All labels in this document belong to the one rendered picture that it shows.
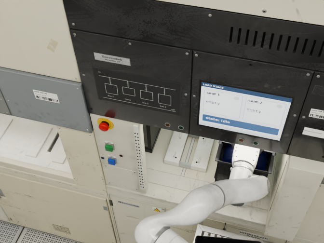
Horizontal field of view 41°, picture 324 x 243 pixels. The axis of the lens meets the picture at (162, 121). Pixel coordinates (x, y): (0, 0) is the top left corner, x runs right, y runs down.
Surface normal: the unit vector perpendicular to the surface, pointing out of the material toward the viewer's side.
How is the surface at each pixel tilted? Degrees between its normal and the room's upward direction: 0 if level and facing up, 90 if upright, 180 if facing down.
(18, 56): 90
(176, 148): 0
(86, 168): 90
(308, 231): 90
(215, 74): 90
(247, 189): 39
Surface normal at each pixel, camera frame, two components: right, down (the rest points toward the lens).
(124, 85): -0.28, 0.74
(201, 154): -0.02, -0.64
